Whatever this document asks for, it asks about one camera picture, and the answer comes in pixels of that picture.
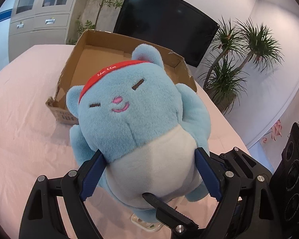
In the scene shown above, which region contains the blue plush bear toy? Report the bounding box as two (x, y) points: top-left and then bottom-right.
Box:
(66, 44), (211, 223)

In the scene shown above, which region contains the grey metal filing cabinet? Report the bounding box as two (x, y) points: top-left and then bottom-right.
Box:
(8, 0), (86, 62)

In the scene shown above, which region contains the brown cardboard box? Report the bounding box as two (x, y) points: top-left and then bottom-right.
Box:
(46, 30), (197, 125)

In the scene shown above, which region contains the spiky palm potted plant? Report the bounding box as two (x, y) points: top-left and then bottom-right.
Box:
(198, 18), (284, 113)

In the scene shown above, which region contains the clear phone case beige rim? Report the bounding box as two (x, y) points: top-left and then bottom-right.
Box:
(130, 214), (164, 232)

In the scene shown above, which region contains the black flat screen television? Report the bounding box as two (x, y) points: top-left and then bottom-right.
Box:
(113, 0), (219, 68)

